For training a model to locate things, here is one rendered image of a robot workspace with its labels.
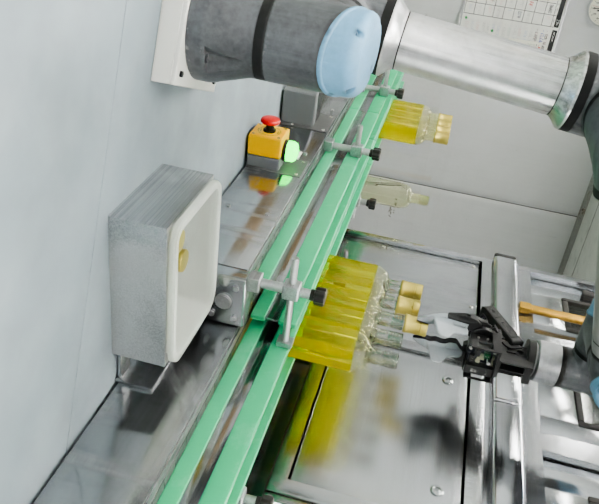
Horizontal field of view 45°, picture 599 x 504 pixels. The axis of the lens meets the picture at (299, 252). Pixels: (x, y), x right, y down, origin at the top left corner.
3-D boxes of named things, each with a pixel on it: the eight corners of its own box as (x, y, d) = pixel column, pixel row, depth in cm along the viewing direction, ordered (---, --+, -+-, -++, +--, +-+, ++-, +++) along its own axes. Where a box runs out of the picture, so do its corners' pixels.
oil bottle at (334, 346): (247, 348, 127) (365, 377, 123) (249, 323, 123) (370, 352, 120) (256, 329, 131) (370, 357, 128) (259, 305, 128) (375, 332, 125)
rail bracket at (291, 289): (241, 339, 117) (315, 357, 115) (249, 252, 108) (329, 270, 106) (246, 328, 120) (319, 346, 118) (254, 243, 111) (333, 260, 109)
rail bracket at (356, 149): (320, 152, 162) (378, 163, 160) (324, 121, 159) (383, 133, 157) (324, 145, 166) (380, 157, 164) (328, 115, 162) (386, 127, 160)
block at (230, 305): (201, 320, 117) (241, 330, 116) (203, 272, 112) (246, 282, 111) (208, 308, 120) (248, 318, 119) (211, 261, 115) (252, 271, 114)
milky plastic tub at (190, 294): (114, 356, 100) (173, 371, 98) (110, 215, 88) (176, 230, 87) (164, 290, 114) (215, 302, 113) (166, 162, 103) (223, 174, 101)
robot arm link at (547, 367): (561, 336, 129) (547, 370, 133) (535, 330, 129) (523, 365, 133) (564, 361, 122) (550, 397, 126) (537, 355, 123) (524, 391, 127)
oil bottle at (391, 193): (335, 195, 206) (425, 214, 202) (337, 179, 202) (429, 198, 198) (339, 185, 210) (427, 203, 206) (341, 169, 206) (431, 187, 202)
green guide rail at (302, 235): (253, 282, 116) (300, 293, 115) (253, 277, 116) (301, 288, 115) (391, 35, 264) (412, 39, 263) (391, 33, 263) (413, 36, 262)
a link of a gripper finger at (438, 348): (410, 350, 129) (462, 356, 127) (413, 331, 134) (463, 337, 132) (409, 364, 131) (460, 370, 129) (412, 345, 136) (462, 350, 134)
